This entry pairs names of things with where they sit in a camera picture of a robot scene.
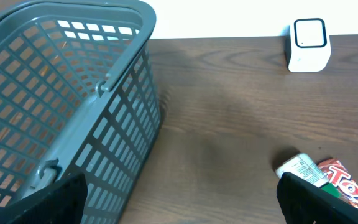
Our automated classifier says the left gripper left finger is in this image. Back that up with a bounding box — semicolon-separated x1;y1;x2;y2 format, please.
0;172;88;224

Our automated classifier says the white bottle green cap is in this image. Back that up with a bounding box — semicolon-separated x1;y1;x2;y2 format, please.
275;153;341;198

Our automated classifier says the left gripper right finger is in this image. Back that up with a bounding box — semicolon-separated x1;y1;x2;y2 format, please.
277;172;358;224

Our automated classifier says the grey plastic shopping basket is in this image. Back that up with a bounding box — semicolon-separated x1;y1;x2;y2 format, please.
0;1;161;223

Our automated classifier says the red chocolate bar wrapper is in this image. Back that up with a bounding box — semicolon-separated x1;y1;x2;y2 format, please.
318;158;358;209

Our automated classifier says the white barcode scanner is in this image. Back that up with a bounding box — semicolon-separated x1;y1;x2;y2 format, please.
285;18;331;73

